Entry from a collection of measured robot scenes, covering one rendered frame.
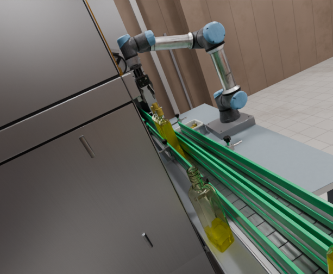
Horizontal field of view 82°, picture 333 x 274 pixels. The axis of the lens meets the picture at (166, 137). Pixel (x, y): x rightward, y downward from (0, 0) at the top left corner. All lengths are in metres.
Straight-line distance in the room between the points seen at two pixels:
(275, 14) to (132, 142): 4.38
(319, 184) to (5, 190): 1.00
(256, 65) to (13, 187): 4.28
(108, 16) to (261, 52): 3.15
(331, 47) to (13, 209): 5.61
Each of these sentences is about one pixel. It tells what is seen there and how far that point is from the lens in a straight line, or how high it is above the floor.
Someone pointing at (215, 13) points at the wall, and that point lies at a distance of 4.09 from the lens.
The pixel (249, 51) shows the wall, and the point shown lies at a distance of 4.35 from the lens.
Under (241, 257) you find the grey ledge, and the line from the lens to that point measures 0.61.
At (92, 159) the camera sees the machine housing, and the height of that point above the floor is 1.25.
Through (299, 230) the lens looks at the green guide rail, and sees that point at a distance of 0.55.
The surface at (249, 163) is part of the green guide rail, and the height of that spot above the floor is 0.96.
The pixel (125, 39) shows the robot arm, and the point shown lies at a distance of 1.10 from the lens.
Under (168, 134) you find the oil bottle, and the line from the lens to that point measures 1.08.
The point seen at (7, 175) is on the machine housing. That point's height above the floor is 1.30.
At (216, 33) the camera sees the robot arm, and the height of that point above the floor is 1.39.
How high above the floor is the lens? 1.40
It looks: 22 degrees down
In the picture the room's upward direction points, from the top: 24 degrees counter-clockwise
